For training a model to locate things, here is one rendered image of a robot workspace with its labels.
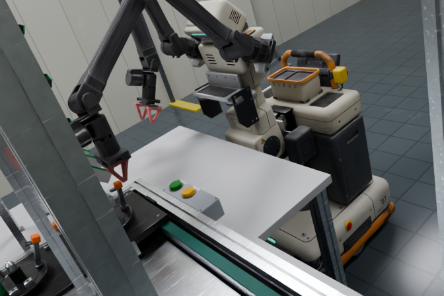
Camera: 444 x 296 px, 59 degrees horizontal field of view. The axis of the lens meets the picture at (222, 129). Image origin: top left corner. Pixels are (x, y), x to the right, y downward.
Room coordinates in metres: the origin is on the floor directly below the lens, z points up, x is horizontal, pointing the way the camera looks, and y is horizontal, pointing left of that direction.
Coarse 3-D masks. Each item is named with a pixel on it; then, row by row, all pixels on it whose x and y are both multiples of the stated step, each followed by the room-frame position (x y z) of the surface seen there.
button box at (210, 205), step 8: (184, 184) 1.04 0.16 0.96; (168, 192) 1.03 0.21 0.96; (176, 192) 1.01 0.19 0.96; (200, 192) 0.97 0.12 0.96; (184, 200) 0.96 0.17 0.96; (192, 200) 0.94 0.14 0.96; (200, 200) 0.93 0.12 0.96; (208, 200) 0.92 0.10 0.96; (216, 200) 0.91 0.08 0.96; (200, 208) 0.89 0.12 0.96; (208, 208) 0.89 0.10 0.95; (216, 208) 0.90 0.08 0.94; (208, 216) 0.89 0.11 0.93; (216, 216) 0.90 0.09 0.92
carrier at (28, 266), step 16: (32, 256) 0.91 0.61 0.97; (48, 256) 0.89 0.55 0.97; (0, 272) 0.83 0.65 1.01; (16, 272) 0.80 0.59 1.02; (32, 272) 0.82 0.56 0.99; (48, 272) 0.81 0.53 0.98; (64, 272) 0.80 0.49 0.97; (0, 288) 0.77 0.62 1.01; (16, 288) 0.76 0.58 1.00; (32, 288) 0.76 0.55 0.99; (48, 288) 0.76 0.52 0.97; (64, 288) 0.74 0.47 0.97
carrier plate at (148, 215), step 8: (128, 192) 1.09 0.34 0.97; (128, 200) 1.04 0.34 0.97; (136, 200) 1.02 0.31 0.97; (144, 200) 1.01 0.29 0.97; (136, 208) 0.98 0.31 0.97; (144, 208) 0.97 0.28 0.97; (152, 208) 0.95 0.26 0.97; (136, 216) 0.94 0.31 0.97; (144, 216) 0.93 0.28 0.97; (152, 216) 0.92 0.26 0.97; (160, 216) 0.90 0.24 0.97; (136, 224) 0.90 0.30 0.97; (144, 224) 0.89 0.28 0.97; (152, 224) 0.88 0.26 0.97; (160, 224) 0.89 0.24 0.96; (128, 232) 0.88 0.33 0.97; (136, 232) 0.87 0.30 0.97; (144, 232) 0.86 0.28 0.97; (152, 232) 0.87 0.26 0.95; (136, 240) 0.85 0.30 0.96
